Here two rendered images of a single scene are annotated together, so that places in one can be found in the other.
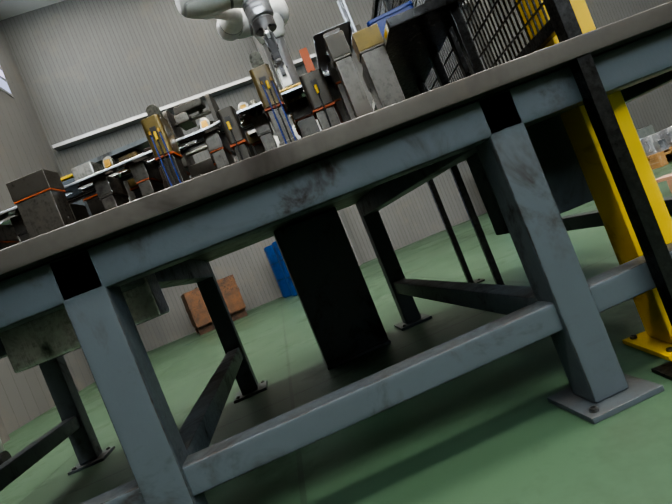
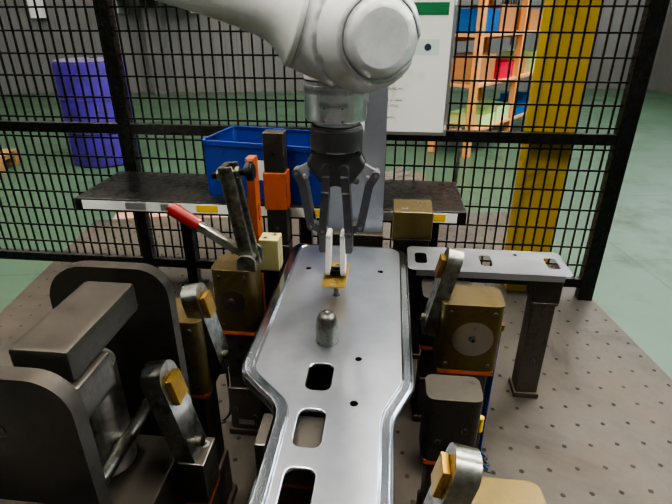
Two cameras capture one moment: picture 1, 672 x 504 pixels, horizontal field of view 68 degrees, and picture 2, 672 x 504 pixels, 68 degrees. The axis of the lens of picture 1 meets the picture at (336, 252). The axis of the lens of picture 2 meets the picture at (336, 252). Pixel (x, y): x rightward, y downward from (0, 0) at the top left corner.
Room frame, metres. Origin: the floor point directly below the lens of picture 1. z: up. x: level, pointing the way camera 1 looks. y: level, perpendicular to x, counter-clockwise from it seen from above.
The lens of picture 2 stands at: (1.59, 0.65, 1.42)
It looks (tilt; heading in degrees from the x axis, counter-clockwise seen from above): 26 degrees down; 274
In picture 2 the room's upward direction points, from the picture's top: straight up
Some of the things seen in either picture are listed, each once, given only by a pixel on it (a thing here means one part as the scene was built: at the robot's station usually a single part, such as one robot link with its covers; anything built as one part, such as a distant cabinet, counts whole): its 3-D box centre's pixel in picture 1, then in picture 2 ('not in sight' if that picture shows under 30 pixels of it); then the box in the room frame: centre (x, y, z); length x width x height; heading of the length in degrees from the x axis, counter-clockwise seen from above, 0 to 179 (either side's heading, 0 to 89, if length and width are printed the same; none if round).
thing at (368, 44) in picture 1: (386, 89); (407, 281); (1.50, -0.32, 0.88); 0.08 x 0.08 x 0.36; 88
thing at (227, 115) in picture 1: (243, 156); (453, 470); (1.46, 0.15, 0.84); 0.10 x 0.05 x 0.29; 178
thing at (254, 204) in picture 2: (328, 113); (260, 286); (1.79, -0.16, 0.95); 0.03 x 0.01 x 0.50; 88
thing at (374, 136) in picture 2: (347, 18); (356, 152); (1.62, -0.32, 1.17); 0.12 x 0.01 x 0.34; 178
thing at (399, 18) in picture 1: (406, 65); (273, 195); (1.83, -0.50, 1.01); 0.90 x 0.22 x 0.03; 178
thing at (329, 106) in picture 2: (259, 12); (336, 102); (1.64, -0.06, 1.31); 0.09 x 0.09 x 0.06
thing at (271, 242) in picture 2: not in sight; (275, 323); (1.76, -0.14, 0.88); 0.04 x 0.04 x 0.37; 88
